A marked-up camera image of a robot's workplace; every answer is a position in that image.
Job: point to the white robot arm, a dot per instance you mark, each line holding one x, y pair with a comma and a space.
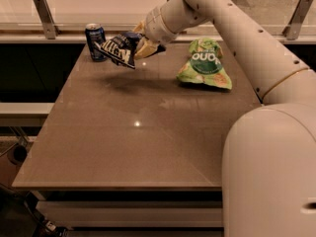
269, 156

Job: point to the right metal railing bracket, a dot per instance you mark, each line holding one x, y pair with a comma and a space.
292, 30

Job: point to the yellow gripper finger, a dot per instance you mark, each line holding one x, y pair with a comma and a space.
147, 47
139, 28

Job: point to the left metal railing bracket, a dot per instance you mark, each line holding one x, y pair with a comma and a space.
49, 28

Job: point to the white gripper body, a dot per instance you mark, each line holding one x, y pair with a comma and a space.
156, 26

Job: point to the green chip bag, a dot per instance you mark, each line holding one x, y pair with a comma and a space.
204, 65

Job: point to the blue Kettle chip bag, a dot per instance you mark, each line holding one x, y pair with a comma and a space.
121, 48

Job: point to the blue pepsi can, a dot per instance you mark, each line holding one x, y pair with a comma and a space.
95, 34

